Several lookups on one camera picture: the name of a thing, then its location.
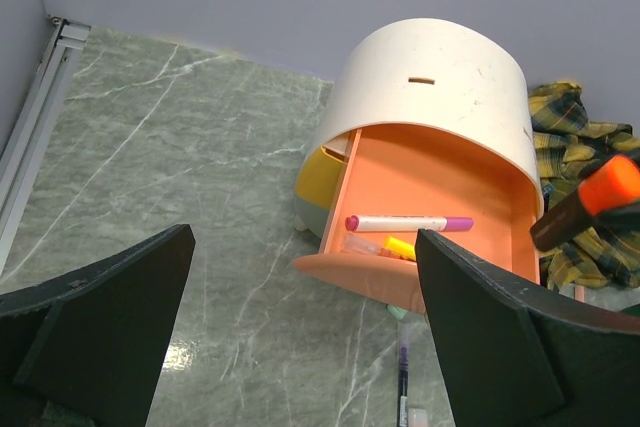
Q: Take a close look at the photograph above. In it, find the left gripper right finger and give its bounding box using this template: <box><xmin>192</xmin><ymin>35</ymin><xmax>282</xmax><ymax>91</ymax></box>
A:
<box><xmin>415</xmin><ymin>230</ymin><xmax>639</xmax><ymax>426</ymax></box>

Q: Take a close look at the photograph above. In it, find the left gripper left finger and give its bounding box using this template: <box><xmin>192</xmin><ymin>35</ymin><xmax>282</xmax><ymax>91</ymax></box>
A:
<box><xmin>1</xmin><ymin>224</ymin><xmax>195</xmax><ymax>426</ymax></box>

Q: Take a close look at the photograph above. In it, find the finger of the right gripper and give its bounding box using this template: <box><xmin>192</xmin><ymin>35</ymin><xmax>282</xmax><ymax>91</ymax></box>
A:
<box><xmin>577</xmin><ymin>146</ymin><xmax>640</xmax><ymax>181</ymax></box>
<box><xmin>593</xmin><ymin>199</ymin><xmax>639</xmax><ymax>227</ymax></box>

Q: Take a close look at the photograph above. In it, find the orange black highlighter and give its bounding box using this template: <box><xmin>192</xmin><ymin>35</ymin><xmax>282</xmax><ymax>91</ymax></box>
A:
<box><xmin>530</xmin><ymin>154</ymin><xmax>639</xmax><ymax>251</ymax></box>

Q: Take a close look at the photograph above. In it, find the white pen orange cap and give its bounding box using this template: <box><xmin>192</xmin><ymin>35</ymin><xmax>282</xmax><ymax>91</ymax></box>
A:
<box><xmin>573</xmin><ymin>285</ymin><xmax>585</xmax><ymax>302</ymax></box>

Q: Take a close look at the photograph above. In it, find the white pen yellow cap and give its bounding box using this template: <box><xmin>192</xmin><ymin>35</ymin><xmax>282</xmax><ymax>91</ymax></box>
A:
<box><xmin>384</xmin><ymin>236</ymin><xmax>416</xmax><ymax>262</ymax></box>

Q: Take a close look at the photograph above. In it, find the cream round drawer organizer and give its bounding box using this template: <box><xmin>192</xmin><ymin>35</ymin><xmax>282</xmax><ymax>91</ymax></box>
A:
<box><xmin>302</xmin><ymin>18</ymin><xmax>543</xmax><ymax>217</ymax></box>

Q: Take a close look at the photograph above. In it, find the white pen pink cap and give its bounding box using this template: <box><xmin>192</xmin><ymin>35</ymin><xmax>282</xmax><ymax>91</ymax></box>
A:
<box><xmin>345</xmin><ymin>215</ymin><xmax>474</xmax><ymax>232</ymax></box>

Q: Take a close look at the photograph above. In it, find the yellow drawer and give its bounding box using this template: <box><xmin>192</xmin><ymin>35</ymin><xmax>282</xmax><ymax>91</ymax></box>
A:
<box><xmin>294</xmin><ymin>146</ymin><xmax>346</xmax><ymax>210</ymax></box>

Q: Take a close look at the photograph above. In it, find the yellow plaid shirt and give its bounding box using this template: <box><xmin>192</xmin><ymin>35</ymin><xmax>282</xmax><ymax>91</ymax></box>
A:
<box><xmin>528</xmin><ymin>81</ymin><xmax>639</xmax><ymax>290</ymax></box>

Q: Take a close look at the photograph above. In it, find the black thin pen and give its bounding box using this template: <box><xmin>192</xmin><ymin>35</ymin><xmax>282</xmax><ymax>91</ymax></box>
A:
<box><xmin>396</xmin><ymin>323</ymin><xmax>410</xmax><ymax>427</ymax></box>

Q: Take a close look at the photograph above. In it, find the orange pink highlighter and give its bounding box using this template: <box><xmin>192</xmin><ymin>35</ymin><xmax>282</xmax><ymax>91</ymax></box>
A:
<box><xmin>408</xmin><ymin>407</ymin><xmax>429</xmax><ymax>427</ymax></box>

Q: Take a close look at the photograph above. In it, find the green highlighter near organizer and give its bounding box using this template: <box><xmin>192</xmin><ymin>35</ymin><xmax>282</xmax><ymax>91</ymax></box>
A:
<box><xmin>386</xmin><ymin>304</ymin><xmax>408</xmax><ymax>322</ymax></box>

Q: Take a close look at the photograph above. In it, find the aluminium rail frame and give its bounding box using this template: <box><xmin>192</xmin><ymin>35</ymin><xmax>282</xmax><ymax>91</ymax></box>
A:
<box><xmin>1</xmin><ymin>18</ymin><xmax>91</xmax><ymax>264</ymax></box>

